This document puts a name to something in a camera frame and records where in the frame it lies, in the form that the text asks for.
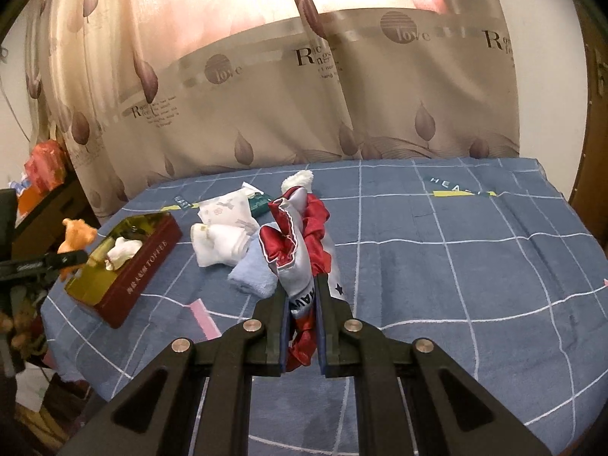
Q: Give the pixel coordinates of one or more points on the floral tissue pack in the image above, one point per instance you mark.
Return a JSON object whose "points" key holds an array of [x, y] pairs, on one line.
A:
{"points": [[223, 209]]}

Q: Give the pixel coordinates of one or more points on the pink paper strip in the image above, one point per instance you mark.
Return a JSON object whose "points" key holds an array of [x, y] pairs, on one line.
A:
{"points": [[205, 319]]}

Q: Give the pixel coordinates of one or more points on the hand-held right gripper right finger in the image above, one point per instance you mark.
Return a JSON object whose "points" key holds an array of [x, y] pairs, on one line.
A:
{"points": [[321, 332]]}

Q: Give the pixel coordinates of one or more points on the dark wooden cabinet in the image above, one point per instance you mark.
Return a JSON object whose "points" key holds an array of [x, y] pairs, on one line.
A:
{"points": [[47, 218]]}

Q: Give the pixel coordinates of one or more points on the white socks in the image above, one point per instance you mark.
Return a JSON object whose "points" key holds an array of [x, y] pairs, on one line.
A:
{"points": [[221, 244]]}

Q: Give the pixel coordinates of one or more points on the blue checked bed sheet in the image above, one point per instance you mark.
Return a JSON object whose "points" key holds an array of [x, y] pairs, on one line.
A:
{"points": [[475, 294]]}

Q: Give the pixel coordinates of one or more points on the dark green packet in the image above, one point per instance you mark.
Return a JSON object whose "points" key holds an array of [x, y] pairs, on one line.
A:
{"points": [[260, 203]]}

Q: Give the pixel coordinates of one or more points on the beige leaf print curtain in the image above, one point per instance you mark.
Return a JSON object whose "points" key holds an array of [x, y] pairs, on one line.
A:
{"points": [[285, 104]]}

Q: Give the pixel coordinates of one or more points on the red orange plastic bag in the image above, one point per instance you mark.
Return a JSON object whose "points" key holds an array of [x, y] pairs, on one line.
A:
{"points": [[45, 166]]}

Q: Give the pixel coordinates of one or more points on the light blue towel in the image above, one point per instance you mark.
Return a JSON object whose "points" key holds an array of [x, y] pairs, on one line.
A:
{"points": [[251, 273]]}

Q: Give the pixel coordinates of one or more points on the red and white satin cloth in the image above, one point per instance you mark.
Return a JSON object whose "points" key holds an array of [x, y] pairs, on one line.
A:
{"points": [[289, 256]]}

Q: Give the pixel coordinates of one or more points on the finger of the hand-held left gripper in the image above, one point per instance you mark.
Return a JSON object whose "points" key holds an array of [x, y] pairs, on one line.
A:
{"points": [[52, 262]]}

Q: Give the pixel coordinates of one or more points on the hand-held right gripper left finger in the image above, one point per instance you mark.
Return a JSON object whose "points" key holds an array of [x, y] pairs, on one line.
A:
{"points": [[283, 332]]}

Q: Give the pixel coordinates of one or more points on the red tin box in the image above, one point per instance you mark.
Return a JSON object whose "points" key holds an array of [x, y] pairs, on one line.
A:
{"points": [[137, 270]]}

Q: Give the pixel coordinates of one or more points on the white fluffy cloth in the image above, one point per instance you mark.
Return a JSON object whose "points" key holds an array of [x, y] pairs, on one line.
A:
{"points": [[298, 180]]}

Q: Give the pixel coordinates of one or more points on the orange plush toy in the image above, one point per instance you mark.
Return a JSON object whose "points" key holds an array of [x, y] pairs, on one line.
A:
{"points": [[75, 240]]}

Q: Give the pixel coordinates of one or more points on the small white cloth item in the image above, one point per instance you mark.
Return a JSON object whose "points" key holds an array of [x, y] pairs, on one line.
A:
{"points": [[124, 250]]}

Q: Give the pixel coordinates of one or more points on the wooden headboard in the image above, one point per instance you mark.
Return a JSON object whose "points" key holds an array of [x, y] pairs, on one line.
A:
{"points": [[593, 152]]}

